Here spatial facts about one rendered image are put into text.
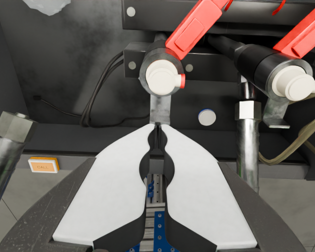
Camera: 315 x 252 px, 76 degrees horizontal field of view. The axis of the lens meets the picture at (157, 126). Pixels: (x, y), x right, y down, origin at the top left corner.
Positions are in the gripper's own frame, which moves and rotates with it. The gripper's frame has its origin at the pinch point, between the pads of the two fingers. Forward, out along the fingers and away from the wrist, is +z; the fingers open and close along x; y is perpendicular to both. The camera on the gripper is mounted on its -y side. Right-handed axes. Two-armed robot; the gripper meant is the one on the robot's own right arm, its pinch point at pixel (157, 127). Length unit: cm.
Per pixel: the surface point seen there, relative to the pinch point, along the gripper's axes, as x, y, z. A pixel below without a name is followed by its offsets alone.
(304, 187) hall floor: 130, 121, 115
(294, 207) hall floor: 131, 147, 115
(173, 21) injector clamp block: 1.6, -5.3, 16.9
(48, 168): -20.8, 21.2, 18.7
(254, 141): 8.3, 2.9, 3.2
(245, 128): 7.6, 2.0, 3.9
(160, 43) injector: 0.0, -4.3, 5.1
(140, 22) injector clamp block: -2.5, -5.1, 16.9
